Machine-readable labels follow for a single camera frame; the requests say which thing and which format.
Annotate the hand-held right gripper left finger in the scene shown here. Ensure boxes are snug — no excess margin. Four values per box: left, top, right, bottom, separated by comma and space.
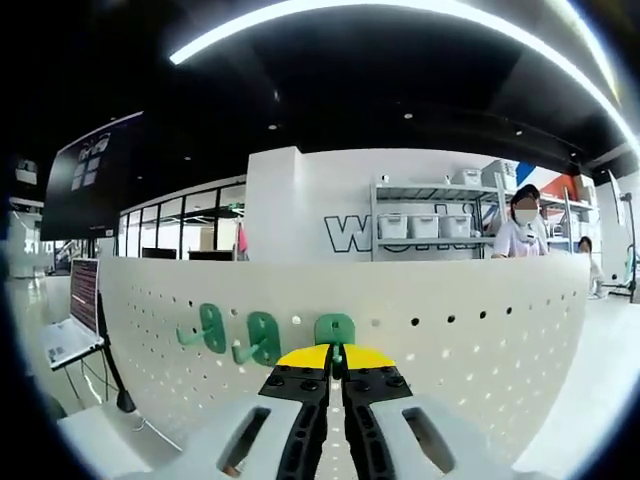
149, 343, 333, 480

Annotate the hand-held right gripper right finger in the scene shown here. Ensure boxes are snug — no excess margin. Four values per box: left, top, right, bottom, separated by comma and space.
333, 343, 521, 480

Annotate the striped wall banner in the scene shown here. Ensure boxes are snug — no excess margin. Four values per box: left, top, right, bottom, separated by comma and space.
514, 159, 574, 201

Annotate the silver laptop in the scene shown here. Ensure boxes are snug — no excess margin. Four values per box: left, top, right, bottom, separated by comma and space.
42, 258, 106, 372

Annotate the large dark wall screen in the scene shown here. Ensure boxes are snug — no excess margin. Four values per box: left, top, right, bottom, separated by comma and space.
39, 110, 146, 242

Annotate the white lidded storage bin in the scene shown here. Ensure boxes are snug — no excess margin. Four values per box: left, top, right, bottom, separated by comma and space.
378, 213, 410, 240
439, 214, 474, 239
408, 214, 441, 239

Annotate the green hook assembly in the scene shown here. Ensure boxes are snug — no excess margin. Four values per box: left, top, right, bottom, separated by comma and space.
313, 312, 357, 379
230, 310, 282, 366
175, 302, 227, 354

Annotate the black laptop stand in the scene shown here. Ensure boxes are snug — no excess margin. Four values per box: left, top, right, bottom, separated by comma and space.
96, 292, 138, 415

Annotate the long ceiling light strip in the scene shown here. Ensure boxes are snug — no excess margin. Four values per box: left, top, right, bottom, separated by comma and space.
168, 0, 640, 151

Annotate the grey metal storage shelf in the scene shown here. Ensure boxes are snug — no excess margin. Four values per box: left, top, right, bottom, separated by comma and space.
369, 172, 519, 262

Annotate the large white storage crate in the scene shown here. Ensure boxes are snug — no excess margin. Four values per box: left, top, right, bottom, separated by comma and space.
482, 159, 519, 191

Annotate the white pegboard mounting plate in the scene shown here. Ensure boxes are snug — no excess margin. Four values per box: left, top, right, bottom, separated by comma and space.
97, 249, 591, 471

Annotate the white ceiling projector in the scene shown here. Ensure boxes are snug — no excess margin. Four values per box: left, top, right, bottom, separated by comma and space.
14, 159, 41, 184

